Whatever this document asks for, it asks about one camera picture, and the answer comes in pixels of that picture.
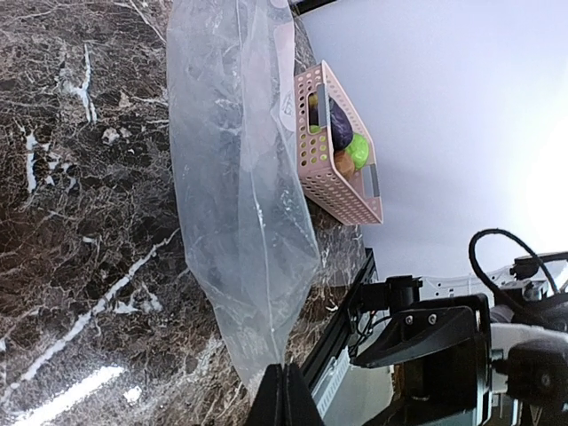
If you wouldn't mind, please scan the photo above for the brown toy potato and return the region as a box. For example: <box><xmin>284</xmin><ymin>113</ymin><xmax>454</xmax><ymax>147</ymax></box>
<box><xmin>334</xmin><ymin>150</ymin><xmax>356</xmax><ymax>180</ymax></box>

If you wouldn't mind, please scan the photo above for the clear dotted zip bag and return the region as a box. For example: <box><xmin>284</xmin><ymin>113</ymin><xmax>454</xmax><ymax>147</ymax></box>
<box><xmin>167</xmin><ymin>1</ymin><xmax>320</xmax><ymax>394</ymax></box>

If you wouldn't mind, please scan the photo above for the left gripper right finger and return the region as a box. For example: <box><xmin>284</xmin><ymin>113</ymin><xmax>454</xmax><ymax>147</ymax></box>
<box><xmin>284</xmin><ymin>364</ymin><xmax>324</xmax><ymax>426</ymax></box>

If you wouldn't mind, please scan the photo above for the black front table rail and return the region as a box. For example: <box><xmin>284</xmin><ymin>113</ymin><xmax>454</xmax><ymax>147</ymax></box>
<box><xmin>301</xmin><ymin>248</ymin><xmax>376</xmax><ymax>391</ymax></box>

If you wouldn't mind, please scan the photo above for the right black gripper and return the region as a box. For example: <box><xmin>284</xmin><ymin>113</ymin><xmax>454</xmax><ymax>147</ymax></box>
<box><xmin>352</xmin><ymin>294</ymin><xmax>492</xmax><ymax>425</ymax></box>

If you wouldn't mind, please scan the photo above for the pink plastic basket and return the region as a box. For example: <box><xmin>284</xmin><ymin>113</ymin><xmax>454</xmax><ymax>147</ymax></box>
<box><xmin>294</xmin><ymin>61</ymin><xmax>383</xmax><ymax>225</ymax></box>

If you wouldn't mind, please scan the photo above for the purple toy eggplant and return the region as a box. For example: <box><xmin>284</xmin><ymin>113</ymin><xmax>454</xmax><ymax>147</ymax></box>
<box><xmin>329</xmin><ymin>99</ymin><xmax>353</xmax><ymax>151</ymax></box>

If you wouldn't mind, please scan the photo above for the white slotted cable duct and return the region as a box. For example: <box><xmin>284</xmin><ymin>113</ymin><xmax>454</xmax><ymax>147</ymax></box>
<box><xmin>312</xmin><ymin>347</ymin><xmax>350</xmax><ymax>418</ymax></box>

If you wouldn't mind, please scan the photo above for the right black frame post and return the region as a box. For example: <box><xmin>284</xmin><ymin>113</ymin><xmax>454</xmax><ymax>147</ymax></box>
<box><xmin>288</xmin><ymin>0</ymin><xmax>336</xmax><ymax>15</ymax></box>

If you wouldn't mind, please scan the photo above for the green toy guava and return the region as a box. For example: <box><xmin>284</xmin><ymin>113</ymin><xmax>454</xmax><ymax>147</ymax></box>
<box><xmin>345</xmin><ymin>133</ymin><xmax>370</xmax><ymax>170</ymax></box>

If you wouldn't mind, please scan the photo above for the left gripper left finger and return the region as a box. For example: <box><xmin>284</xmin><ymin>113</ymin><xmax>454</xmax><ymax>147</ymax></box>
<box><xmin>248</xmin><ymin>364</ymin><xmax>284</xmax><ymax>426</ymax></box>

